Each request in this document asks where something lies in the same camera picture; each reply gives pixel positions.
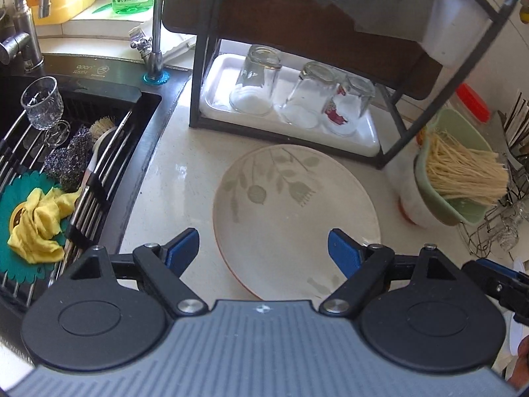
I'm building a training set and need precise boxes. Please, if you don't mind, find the wire glass holder rack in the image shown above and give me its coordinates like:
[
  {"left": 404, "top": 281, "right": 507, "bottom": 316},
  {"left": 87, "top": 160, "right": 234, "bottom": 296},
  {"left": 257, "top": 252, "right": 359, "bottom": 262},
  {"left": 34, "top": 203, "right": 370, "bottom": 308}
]
[{"left": 458, "top": 145, "right": 528, "bottom": 260}]

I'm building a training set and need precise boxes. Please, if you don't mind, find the slim chrome water tap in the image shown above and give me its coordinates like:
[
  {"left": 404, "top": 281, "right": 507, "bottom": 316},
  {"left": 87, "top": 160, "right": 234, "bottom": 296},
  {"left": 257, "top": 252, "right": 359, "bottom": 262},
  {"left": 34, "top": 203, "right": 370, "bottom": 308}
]
[{"left": 129, "top": 0, "right": 170, "bottom": 86}]

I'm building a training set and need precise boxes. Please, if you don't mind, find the white ceramic bowl orange base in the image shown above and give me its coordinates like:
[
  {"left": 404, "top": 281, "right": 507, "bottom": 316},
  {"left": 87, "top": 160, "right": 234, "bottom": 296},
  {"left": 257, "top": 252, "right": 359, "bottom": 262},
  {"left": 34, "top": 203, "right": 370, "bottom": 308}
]
[{"left": 384, "top": 144, "right": 443, "bottom": 230}]

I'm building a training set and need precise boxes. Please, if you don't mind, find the dish brush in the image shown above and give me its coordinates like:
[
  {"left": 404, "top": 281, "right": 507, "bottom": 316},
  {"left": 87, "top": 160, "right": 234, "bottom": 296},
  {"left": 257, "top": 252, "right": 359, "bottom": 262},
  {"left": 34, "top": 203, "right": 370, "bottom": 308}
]
[{"left": 81, "top": 116, "right": 117, "bottom": 188}]

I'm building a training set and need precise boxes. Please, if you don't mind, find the small crystal glass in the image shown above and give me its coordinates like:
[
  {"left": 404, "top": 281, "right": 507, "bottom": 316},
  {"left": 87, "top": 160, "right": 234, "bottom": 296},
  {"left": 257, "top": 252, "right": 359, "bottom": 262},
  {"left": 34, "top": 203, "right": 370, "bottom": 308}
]
[{"left": 20, "top": 76, "right": 64, "bottom": 131}]

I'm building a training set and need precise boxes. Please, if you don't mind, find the clear upturned glass middle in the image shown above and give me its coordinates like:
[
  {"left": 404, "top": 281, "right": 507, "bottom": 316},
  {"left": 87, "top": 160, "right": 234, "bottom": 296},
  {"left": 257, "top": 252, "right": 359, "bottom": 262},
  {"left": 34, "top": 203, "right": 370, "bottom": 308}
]
[{"left": 281, "top": 61, "right": 338, "bottom": 129}]

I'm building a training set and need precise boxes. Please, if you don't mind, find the green colander basket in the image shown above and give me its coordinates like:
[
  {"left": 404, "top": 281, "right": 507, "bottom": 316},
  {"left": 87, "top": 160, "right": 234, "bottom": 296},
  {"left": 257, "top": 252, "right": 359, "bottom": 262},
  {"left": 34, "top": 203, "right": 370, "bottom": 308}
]
[{"left": 414, "top": 108, "right": 509, "bottom": 226}]

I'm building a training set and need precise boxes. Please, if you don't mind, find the clear glass with red print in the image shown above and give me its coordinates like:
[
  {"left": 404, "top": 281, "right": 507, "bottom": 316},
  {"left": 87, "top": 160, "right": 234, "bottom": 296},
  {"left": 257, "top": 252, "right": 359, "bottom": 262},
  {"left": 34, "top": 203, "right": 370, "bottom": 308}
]
[{"left": 323, "top": 74, "right": 376, "bottom": 136}]

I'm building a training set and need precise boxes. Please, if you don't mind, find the white drip tray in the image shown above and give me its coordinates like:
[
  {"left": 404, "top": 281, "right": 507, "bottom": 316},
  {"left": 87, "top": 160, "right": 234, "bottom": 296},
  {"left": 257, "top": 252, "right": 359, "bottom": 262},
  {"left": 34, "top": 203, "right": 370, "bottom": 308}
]
[{"left": 199, "top": 52, "right": 381, "bottom": 158}]

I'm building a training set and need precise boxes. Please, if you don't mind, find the green silicone mat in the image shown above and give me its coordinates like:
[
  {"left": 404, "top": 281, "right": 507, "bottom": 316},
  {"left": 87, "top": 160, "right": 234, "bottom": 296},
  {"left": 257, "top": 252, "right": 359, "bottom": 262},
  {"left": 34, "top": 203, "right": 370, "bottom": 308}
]
[{"left": 1, "top": 171, "right": 81, "bottom": 284}]

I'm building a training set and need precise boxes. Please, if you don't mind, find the black metal dish rack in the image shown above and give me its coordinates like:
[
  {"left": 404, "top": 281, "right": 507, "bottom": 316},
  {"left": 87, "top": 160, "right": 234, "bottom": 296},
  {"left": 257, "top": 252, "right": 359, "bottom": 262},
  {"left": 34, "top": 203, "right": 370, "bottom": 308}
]
[{"left": 160, "top": 0, "right": 522, "bottom": 170}]

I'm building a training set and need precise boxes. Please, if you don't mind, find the steel wool scrubber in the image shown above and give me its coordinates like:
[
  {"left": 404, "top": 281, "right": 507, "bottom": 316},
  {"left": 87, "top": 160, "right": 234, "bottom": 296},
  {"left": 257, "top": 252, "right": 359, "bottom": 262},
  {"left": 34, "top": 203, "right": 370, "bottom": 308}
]
[{"left": 43, "top": 125, "right": 93, "bottom": 193}]

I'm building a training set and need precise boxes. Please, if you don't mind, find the red lid glass jar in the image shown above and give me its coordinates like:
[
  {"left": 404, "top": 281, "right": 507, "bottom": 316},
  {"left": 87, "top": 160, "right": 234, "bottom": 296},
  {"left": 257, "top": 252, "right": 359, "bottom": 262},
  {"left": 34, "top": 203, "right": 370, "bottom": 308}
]
[{"left": 454, "top": 83, "right": 491, "bottom": 124}]

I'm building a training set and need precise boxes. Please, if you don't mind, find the yellow cloth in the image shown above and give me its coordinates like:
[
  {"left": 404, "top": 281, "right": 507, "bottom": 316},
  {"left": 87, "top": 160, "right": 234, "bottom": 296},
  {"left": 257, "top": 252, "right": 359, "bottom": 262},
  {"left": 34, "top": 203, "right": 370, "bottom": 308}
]
[{"left": 7, "top": 187, "right": 82, "bottom": 264}]

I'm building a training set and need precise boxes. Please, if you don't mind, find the brown wooden cutting board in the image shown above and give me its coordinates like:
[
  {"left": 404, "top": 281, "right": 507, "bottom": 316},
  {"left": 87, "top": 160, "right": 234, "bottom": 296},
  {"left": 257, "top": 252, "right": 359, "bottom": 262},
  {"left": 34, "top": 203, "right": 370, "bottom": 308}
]
[{"left": 162, "top": 0, "right": 441, "bottom": 101}]

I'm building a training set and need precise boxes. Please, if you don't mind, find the chrome kitchen faucet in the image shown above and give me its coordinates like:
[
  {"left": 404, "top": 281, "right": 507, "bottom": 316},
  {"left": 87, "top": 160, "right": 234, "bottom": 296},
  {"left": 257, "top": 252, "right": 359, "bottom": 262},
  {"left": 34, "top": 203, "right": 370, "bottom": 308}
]
[{"left": 1, "top": 0, "right": 44, "bottom": 73}]

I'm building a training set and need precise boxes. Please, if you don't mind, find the person right hand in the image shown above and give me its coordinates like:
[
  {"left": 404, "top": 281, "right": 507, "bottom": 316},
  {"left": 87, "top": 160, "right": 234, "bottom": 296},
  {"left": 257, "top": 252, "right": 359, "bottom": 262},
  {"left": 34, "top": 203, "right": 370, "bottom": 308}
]
[{"left": 509, "top": 336, "right": 529, "bottom": 389}]

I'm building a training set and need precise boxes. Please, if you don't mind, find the clear upturned glass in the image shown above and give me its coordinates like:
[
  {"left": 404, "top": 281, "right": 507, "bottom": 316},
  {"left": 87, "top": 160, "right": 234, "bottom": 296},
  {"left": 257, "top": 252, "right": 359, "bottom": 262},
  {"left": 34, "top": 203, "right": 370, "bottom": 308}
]
[
  {"left": 281, "top": 61, "right": 338, "bottom": 129},
  {"left": 229, "top": 44, "right": 282, "bottom": 116}
]

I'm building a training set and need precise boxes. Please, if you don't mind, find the floral ceramic plate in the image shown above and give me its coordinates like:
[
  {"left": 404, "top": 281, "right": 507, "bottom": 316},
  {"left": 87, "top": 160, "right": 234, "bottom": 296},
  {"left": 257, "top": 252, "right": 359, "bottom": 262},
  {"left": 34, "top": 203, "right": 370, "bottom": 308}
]
[{"left": 213, "top": 144, "right": 381, "bottom": 306}]

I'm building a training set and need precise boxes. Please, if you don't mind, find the clear upturned glass left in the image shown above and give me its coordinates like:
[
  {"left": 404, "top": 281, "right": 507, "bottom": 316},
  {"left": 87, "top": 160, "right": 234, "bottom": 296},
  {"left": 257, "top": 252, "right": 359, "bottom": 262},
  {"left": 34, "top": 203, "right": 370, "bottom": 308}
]
[{"left": 229, "top": 44, "right": 282, "bottom": 116}]

